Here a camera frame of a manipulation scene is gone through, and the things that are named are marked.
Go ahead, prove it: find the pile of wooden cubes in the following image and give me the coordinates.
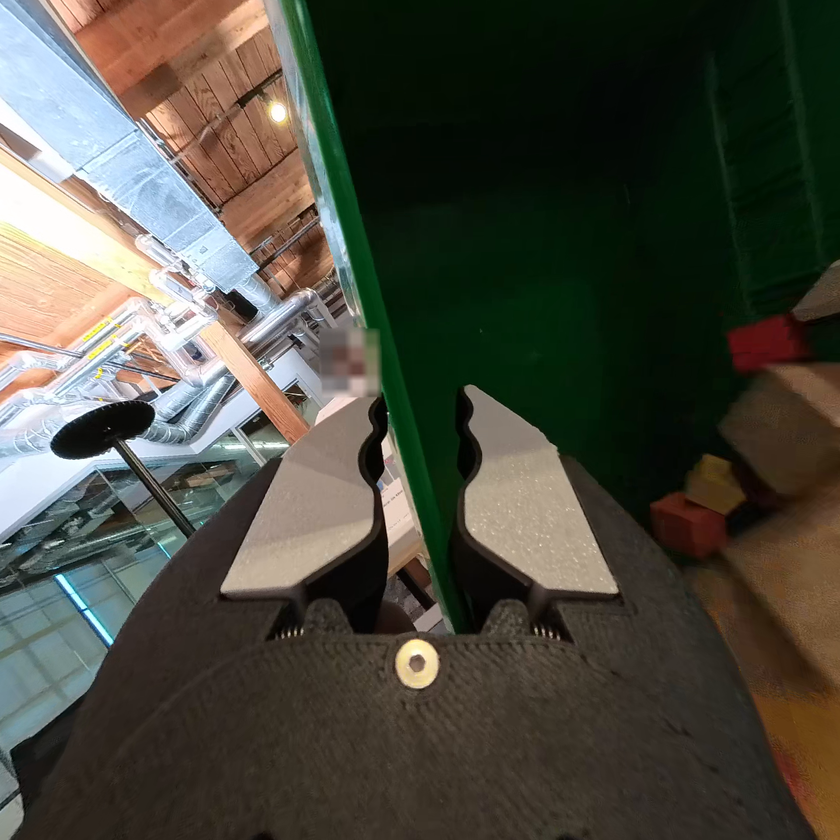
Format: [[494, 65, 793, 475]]
[[650, 314, 840, 697]]

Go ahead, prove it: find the green plastic box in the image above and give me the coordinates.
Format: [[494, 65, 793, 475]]
[[262, 0, 840, 634]]

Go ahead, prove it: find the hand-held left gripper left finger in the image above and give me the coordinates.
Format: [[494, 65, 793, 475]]
[[220, 395, 391, 621]]

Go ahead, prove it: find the wooden ceiling beam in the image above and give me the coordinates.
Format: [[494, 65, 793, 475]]
[[0, 151, 311, 444]]

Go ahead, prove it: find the person's left hand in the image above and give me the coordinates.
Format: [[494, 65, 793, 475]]
[[375, 600, 421, 636]]

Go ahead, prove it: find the silver air duct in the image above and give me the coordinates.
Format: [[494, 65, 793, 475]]
[[0, 0, 342, 460]]

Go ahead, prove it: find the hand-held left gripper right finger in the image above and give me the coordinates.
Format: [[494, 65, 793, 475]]
[[450, 384, 620, 623]]

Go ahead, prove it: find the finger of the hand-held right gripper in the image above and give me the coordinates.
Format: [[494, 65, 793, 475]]
[[791, 259, 840, 322]]

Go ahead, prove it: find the yellow plastic box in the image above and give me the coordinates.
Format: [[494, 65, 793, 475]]
[[689, 564, 840, 840]]

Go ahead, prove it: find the black disc on rod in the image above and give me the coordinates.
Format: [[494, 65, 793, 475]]
[[50, 400, 198, 539]]

